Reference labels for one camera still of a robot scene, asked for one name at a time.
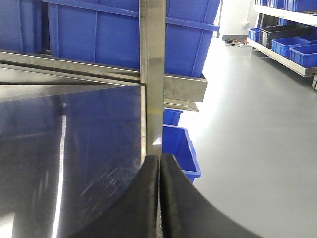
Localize blue tray front right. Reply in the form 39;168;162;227
289;44;317;68

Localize blue bin on floor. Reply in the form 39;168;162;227
162;108;201;183

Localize large blue bin on rack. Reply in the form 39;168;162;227
47;0;220;77

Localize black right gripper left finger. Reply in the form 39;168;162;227
71;155;159;238

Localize stainless steel rack frame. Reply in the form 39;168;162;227
0;0;208;159

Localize small blue tray far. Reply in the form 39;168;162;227
248;28;260;43

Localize background steel shelf rack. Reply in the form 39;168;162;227
247;4;317;91

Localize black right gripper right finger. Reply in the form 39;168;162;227
160;154;258;238

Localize black tray on shelf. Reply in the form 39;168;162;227
259;23;312;49

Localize orange cable on floor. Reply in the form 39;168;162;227
224;38;248;48

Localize blue tray middle right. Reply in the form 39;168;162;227
271;37;310;58

